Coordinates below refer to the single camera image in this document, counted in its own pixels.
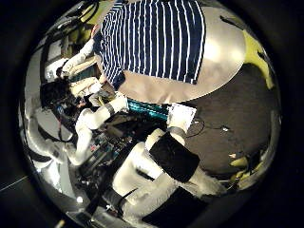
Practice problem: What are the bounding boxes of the navy white striped shirt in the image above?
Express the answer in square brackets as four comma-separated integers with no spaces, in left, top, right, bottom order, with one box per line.
[93,0,207,91]

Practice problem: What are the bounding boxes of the teal table edge strip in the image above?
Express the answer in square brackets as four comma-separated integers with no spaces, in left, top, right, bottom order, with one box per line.
[126,98,170,122]

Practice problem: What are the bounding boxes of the yellow-green chair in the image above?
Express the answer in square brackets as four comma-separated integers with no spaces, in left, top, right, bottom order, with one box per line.
[79,1,112,27]
[241,29,276,91]

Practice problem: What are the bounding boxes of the white cloth pile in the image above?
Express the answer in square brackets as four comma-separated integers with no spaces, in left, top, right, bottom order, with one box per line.
[61,39,103,96]

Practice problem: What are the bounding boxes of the black cable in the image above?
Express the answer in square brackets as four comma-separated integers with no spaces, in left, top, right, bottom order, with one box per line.
[186,117,232,139]

